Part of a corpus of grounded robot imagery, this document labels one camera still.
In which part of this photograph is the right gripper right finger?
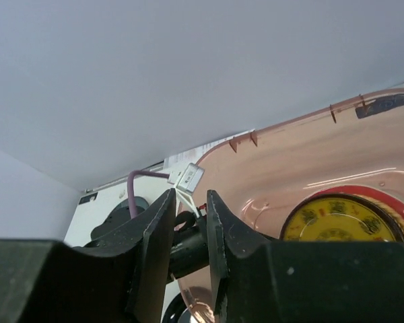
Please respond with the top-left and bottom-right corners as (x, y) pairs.
(207, 190), (404, 322)

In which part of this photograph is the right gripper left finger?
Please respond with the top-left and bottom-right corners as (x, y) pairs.
(0, 189), (176, 322)

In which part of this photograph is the yellow patterned plate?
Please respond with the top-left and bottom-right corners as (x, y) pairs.
(280, 193), (404, 243)

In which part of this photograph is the red and teal plate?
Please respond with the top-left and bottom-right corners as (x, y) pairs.
(309, 184), (404, 233)

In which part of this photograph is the glossy black plate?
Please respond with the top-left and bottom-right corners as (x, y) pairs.
(161, 293), (197, 323)

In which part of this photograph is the woven bamboo plate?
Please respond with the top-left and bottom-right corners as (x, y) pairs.
(357, 194), (404, 233)

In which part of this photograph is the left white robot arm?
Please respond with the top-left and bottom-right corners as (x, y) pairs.
(86, 201), (209, 283)

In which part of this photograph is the pink translucent plastic bin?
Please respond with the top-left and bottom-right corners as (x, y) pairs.
(174, 87), (404, 323)

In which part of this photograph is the dark blue ceramic plate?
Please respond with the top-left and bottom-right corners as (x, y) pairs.
(114, 196), (149, 214)

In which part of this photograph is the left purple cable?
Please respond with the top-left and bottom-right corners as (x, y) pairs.
(127, 170), (171, 219)

